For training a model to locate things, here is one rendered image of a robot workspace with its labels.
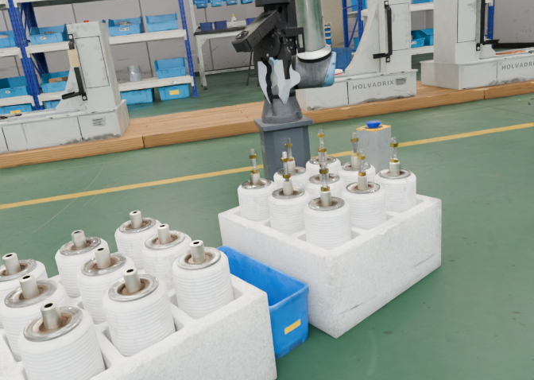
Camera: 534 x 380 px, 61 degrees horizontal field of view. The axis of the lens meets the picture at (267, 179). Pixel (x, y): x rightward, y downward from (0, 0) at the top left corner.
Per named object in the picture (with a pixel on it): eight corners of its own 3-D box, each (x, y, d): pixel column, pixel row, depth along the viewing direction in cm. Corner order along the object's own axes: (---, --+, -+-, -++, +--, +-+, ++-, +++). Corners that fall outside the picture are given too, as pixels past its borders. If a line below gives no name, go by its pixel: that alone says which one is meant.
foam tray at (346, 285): (226, 276, 121) (217, 213, 115) (327, 227, 143) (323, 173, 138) (336, 339, 91) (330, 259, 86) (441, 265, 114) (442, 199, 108)
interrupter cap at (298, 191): (280, 203, 98) (280, 199, 98) (266, 194, 105) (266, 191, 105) (311, 195, 101) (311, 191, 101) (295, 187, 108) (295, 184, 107)
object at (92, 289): (90, 354, 84) (67, 267, 79) (137, 329, 90) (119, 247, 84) (110, 379, 77) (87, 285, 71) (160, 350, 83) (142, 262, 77)
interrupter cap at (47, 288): (0, 297, 71) (-2, 293, 71) (49, 278, 76) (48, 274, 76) (11, 316, 66) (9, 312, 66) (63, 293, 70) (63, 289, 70)
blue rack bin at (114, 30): (115, 37, 566) (111, 20, 559) (145, 34, 570) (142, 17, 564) (108, 36, 518) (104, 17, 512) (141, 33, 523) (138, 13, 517)
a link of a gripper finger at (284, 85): (308, 98, 97) (300, 55, 96) (290, 102, 93) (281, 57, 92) (298, 100, 100) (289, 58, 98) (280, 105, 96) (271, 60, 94)
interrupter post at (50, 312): (43, 326, 62) (36, 305, 61) (60, 318, 64) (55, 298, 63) (48, 334, 61) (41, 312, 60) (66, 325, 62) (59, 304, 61)
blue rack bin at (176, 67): (157, 76, 587) (155, 60, 581) (187, 73, 593) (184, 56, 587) (156, 79, 540) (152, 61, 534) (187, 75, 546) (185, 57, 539)
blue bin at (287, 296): (194, 305, 109) (186, 261, 105) (231, 286, 115) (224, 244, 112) (276, 364, 86) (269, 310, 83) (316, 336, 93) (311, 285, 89)
